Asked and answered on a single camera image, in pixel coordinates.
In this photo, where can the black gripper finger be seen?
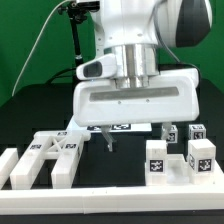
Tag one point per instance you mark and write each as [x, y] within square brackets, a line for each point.
[105, 130]
[166, 130]

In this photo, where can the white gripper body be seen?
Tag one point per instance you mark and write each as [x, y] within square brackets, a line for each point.
[97, 101]

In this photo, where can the small tagged white cube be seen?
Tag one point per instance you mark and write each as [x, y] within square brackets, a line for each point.
[173, 135]

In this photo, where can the white chair seat plate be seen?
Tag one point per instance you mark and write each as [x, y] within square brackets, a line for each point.
[177, 172]

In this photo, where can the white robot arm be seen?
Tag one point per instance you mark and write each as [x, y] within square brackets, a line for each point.
[122, 84]

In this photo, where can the white base tag board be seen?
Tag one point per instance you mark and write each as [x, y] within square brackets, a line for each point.
[113, 128]

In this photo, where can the white L-shaped obstacle fence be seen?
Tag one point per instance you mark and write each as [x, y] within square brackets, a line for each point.
[104, 200]

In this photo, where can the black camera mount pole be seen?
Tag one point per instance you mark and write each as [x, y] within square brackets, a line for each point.
[77, 13]

